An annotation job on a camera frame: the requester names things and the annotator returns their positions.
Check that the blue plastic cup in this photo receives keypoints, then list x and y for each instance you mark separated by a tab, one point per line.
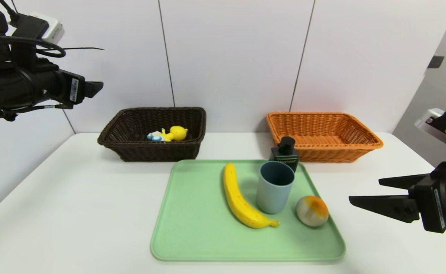
272	198

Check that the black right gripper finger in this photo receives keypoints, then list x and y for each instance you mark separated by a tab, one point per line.
402	180
390	207

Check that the yellow duck toy car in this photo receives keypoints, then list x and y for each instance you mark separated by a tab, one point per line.
175	133

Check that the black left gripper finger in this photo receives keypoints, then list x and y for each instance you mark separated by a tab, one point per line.
92	88

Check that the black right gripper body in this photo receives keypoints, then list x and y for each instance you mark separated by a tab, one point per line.
432	205

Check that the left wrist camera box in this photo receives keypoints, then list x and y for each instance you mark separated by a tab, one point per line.
53	28

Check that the dark wall fixture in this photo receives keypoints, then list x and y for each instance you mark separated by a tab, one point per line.
436	62

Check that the light green plastic tray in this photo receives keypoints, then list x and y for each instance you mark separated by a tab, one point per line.
200	228

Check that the black pump bottle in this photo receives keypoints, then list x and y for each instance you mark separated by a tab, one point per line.
283	150

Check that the dark brown wicker basket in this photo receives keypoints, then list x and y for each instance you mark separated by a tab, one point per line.
150	152

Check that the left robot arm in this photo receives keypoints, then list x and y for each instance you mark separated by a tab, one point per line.
17	91

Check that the orange and white peach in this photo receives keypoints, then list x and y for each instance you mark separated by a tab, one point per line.
310	213

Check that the orange wicker basket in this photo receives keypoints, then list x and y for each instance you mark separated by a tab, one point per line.
322	152

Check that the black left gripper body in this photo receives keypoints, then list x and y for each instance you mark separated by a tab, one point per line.
75	90

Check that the yellow banana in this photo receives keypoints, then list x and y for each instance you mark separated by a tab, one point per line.
238	201

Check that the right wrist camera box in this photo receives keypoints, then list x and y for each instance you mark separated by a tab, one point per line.
432	123

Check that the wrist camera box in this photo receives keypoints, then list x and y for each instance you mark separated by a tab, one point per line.
53	28
432	123

